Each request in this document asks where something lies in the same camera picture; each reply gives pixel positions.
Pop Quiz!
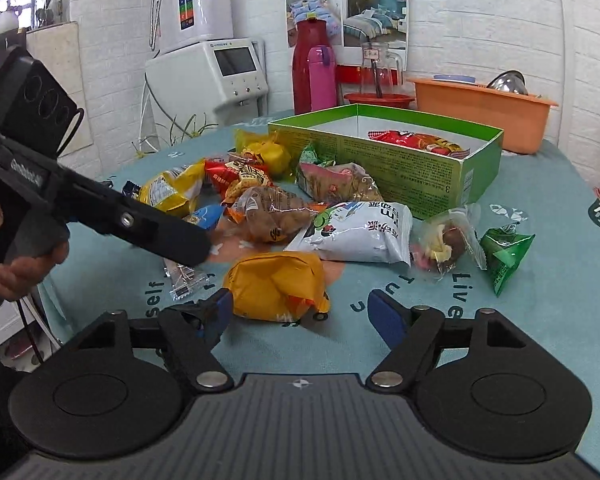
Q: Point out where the small green white packet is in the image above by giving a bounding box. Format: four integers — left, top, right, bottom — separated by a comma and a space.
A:
296, 142, 337, 186

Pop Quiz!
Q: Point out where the clear chocolate pastry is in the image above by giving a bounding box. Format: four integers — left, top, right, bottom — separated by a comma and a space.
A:
411, 205, 487, 276

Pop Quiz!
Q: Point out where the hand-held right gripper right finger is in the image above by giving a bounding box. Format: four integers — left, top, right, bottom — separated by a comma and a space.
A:
366, 288, 528, 393

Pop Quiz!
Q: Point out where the pink bottle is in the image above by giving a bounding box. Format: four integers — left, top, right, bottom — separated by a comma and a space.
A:
307, 45, 338, 111

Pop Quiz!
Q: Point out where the red bowl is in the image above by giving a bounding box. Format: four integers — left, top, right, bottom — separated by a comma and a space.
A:
343, 91, 417, 110

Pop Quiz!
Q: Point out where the small clear wrapped snack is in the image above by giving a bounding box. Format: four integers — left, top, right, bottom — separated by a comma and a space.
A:
162, 259, 216, 301

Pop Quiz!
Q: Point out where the red snack packet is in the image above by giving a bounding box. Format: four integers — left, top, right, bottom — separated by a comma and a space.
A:
367, 130, 473, 157

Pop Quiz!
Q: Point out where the white appliance with screen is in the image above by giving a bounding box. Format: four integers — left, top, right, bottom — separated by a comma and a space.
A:
145, 39, 270, 126

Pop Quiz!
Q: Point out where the green triangular snack packet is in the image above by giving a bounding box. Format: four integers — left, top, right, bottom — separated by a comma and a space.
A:
480, 227, 536, 297

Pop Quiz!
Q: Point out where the green cardboard box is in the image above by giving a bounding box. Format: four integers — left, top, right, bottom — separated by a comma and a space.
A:
267, 103, 504, 221

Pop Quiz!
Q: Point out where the red yellow cracker packet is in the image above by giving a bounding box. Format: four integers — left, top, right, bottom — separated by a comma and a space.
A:
203, 157, 276, 206

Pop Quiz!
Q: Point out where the red thermos jug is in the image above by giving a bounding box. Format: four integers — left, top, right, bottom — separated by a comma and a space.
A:
291, 19, 331, 115

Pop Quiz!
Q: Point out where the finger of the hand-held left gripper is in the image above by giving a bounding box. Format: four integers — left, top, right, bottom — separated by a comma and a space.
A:
62, 170, 215, 267

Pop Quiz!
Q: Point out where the wall poster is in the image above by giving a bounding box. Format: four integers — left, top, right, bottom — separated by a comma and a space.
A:
285, 0, 409, 68

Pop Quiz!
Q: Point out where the person's left hand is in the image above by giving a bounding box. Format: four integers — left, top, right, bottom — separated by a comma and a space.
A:
0, 182, 71, 303

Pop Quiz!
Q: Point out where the glass pitcher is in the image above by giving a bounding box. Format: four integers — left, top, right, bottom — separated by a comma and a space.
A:
359, 42, 405, 98

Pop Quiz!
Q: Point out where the orange yellow bun packet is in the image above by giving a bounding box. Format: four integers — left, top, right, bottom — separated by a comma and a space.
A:
222, 252, 331, 323

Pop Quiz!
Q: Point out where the green plant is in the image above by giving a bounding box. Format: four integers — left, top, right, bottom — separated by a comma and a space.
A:
132, 112, 218, 156

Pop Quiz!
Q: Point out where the pink beige snack packet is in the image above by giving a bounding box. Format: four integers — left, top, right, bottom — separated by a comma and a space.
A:
297, 161, 385, 206

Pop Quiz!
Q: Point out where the yellow printed snack packet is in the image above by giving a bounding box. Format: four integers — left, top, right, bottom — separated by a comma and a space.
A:
137, 159, 208, 218

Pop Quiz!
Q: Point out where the white snack packet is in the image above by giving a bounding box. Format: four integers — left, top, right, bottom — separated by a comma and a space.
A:
284, 201, 413, 267

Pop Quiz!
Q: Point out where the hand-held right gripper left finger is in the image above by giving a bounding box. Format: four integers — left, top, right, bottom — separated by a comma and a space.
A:
75, 289, 236, 394

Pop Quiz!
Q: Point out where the orange plastic basin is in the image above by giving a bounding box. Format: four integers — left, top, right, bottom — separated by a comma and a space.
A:
406, 76, 559, 155

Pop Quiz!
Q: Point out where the blue snack packet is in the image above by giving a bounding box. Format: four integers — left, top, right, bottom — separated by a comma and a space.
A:
182, 204, 226, 231

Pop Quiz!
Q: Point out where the white water purifier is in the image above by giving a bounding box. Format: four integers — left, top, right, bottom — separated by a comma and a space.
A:
150, 0, 235, 56

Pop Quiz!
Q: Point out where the yellow cake packet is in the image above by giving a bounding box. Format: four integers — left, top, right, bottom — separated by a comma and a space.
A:
234, 129, 293, 177

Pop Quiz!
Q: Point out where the beige board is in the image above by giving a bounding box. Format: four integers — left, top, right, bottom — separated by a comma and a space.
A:
25, 21, 97, 161

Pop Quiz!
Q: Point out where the clear brown bread packet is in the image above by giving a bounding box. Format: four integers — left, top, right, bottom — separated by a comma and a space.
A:
225, 186, 326, 245

